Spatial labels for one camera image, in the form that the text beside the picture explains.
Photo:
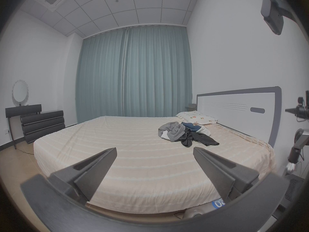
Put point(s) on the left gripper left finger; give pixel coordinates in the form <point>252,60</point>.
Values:
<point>94,168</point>

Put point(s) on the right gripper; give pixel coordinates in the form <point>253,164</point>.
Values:
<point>303,112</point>

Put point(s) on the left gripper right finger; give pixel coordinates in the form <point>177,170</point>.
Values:
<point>217,170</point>

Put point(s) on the black T-shirt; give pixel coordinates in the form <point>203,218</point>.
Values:
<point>205,140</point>

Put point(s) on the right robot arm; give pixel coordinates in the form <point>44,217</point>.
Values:
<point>295,151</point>

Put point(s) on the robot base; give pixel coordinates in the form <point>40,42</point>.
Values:
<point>195,213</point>

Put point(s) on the pile of clothes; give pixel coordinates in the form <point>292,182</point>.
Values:
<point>172,130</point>

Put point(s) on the bed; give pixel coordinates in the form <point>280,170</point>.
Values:
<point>132,141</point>

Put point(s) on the white printed pillow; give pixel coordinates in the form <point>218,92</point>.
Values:
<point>195,117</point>

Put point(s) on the grey bedside table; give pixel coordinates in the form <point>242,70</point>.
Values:
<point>190,107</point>

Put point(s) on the black dressing table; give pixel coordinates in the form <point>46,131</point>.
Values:
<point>23,110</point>

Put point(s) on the blue-green curtain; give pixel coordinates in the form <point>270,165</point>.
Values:
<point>144,76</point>

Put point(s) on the round white-framed mirror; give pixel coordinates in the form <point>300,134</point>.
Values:
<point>20,92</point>

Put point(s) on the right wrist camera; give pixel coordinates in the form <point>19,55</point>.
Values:
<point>301,101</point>

